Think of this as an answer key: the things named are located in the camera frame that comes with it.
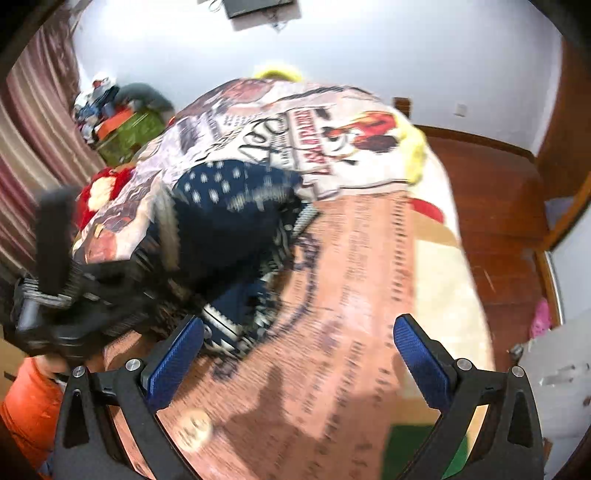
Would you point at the orange sleeve forearm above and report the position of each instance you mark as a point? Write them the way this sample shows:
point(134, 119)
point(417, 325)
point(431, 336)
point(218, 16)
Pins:
point(29, 416)

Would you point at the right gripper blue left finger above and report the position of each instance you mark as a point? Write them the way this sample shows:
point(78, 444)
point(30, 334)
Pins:
point(87, 444)

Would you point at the white wardrobe sliding door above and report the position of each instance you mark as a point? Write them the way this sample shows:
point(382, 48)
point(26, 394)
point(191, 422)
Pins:
point(558, 361)

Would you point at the red plush toy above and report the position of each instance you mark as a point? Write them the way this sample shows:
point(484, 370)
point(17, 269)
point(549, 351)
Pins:
point(104, 187)

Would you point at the white wall socket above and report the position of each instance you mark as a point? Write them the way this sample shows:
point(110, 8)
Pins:
point(461, 110)

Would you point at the striped red gold curtain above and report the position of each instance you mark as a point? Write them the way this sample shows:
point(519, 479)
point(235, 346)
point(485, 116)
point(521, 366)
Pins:
point(41, 147)

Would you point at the orange box on pile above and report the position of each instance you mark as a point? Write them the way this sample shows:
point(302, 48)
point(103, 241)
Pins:
point(111, 124)

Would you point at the clutter pile of clothes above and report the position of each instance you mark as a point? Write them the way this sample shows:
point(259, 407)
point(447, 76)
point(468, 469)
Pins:
point(91, 109)

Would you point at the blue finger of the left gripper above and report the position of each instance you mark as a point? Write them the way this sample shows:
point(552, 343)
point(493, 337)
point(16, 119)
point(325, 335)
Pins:
point(53, 230)

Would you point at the yellow pillow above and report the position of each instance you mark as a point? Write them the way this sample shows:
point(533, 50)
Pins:
point(412, 140)

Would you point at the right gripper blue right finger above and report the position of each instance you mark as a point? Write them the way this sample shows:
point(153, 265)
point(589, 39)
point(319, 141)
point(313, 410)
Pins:
point(509, 444)

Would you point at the green patterned storage box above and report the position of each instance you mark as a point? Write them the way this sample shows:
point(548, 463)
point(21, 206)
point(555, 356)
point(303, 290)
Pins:
point(123, 142)

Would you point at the brown wooden door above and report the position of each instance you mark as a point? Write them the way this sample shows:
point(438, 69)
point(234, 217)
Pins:
point(564, 158)

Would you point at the navy patterned hooded garment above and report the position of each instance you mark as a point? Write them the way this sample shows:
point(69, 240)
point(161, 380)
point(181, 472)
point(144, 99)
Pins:
point(218, 240)

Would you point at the printed newspaper pattern bedspread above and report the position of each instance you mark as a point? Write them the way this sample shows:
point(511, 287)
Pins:
point(325, 395)

